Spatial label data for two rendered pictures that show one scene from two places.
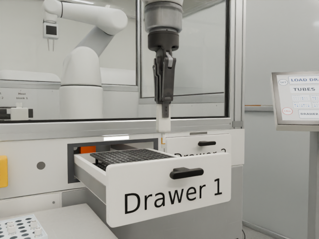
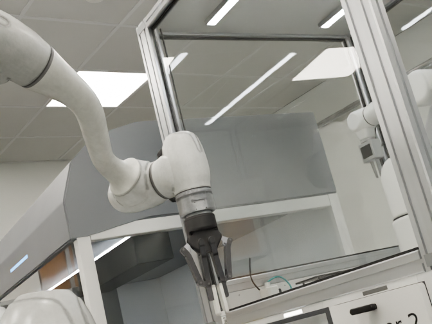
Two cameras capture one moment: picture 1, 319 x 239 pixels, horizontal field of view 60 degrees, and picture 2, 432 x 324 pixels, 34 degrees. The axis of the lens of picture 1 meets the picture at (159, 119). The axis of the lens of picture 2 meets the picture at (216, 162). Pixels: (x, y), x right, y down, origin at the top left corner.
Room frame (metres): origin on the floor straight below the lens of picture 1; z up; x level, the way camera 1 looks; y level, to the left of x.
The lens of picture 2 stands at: (0.68, -1.66, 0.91)
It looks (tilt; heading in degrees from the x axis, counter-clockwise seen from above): 14 degrees up; 88
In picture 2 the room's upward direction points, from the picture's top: 14 degrees counter-clockwise
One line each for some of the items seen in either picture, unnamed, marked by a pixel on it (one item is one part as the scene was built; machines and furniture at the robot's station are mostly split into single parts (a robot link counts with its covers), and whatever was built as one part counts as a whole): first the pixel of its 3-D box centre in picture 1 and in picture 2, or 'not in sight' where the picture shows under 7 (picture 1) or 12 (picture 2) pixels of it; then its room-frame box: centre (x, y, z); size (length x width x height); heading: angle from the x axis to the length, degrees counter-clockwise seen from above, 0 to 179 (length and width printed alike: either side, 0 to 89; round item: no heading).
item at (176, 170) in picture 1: (183, 172); not in sight; (0.53, -0.05, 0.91); 0.07 x 0.04 x 0.01; 120
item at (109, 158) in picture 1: (134, 168); not in sight; (0.73, 0.07, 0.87); 0.22 x 0.18 x 0.06; 30
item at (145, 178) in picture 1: (175, 185); not in sight; (0.56, -0.03, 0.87); 0.29 x 0.02 x 0.11; 120
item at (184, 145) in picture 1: (200, 151); (380, 321); (0.99, -0.15, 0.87); 0.29 x 0.02 x 0.11; 120
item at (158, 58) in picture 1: (164, 80); (204, 263); (0.66, -0.01, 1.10); 0.04 x 0.01 x 0.11; 104
